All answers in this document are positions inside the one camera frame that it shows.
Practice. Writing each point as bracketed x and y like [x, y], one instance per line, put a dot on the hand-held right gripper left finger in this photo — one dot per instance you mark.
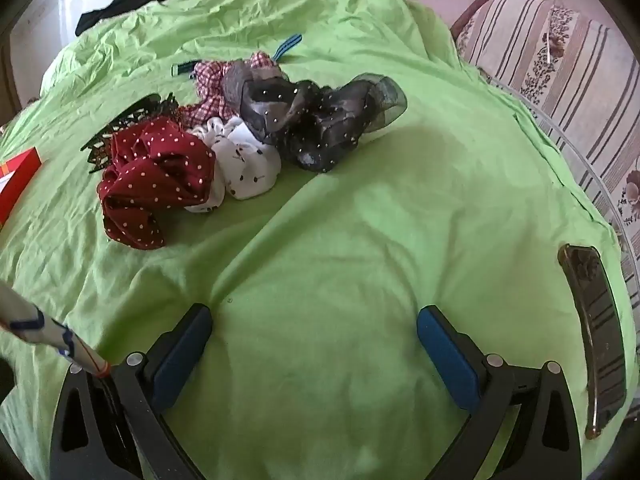
[180, 355]

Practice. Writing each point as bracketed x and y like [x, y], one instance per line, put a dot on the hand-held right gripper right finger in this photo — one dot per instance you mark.
[445, 360]

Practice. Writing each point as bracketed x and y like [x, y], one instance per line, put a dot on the red polka dot scrunchie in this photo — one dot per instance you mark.
[155, 180]

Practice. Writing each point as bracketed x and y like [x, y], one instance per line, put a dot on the white printed scrunchie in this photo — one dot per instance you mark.
[240, 160]

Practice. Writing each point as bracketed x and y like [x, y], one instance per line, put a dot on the black lace scrunchie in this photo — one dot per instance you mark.
[127, 127]

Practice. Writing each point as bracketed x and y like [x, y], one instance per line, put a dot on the red cardboard box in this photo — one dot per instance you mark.
[15, 180]

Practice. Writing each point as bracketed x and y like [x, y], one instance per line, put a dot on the dark sheer bow scrunchie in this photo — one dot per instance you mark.
[330, 125]

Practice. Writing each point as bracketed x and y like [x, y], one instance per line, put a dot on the red gingham scrunchie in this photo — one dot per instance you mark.
[210, 87]

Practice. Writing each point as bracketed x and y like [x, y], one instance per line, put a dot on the grey dotted sheer scrunchie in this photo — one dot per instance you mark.
[255, 95]

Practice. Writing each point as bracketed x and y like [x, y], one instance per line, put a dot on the black smartphone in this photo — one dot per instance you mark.
[597, 340]

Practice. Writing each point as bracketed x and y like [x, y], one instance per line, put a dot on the green bed sheet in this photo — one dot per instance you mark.
[350, 235]

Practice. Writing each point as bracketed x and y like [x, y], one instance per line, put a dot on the striped floral sofa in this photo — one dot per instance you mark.
[575, 90]

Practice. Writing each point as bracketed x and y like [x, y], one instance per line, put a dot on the small pink stick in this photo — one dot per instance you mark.
[550, 50]

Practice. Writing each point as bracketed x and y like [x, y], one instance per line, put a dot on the black cloth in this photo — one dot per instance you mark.
[125, 2]

